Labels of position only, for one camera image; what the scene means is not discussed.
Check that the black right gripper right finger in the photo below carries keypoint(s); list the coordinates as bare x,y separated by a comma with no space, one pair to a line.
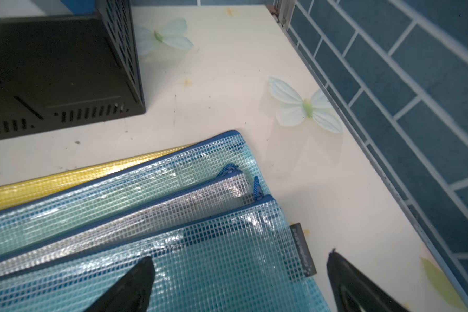
354,291

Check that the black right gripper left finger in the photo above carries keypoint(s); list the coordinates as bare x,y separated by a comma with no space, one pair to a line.
131,292

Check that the clear mesh document bag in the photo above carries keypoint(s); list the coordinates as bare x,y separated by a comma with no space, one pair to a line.
229,190

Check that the yellow mesh document bag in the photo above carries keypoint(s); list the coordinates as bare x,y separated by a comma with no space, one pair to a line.
26,191

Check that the light blue mesh document bag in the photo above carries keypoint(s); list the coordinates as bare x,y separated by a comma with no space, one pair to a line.
28,224

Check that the black mesh file holder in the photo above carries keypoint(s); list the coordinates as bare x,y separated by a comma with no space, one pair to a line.
59,70

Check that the blue folder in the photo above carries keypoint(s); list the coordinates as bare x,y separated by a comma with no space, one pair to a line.
80,7

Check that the aluminium corner post right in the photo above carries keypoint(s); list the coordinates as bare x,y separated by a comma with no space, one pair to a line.
282,11

